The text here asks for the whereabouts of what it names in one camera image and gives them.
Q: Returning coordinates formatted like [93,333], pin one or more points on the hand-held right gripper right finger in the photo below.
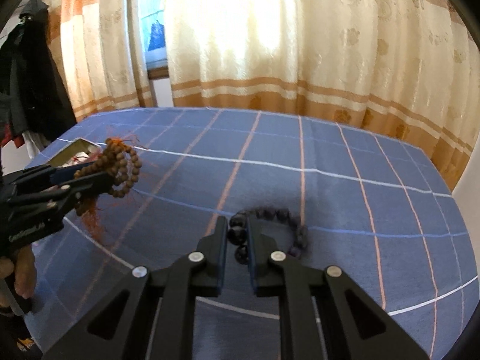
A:
[250,262]

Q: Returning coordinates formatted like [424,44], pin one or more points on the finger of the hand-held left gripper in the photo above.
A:
[90,189]
[67,172]

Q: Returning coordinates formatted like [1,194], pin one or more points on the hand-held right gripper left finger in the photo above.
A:
[224,255]

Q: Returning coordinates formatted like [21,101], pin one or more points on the pink metal tin box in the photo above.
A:
[80,144]

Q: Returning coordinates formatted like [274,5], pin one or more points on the person's left hand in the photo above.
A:
[23,273]

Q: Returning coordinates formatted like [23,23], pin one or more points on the white hanging cloth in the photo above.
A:
[35,144]

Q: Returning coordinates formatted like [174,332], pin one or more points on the red down jacket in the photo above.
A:
[17,140]

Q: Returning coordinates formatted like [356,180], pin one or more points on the black coat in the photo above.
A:
[37,90]

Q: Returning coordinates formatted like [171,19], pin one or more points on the blue checked tablecloth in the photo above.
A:
[337,195]

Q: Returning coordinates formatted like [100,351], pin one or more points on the narrow cream orange curtain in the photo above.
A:
[101,45]

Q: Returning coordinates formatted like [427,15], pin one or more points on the grey hooded jacket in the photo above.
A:
[33,7]

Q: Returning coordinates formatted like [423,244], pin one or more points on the window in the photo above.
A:
[153,26]

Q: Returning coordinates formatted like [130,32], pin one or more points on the wide cream orange curtain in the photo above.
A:
[300,45]

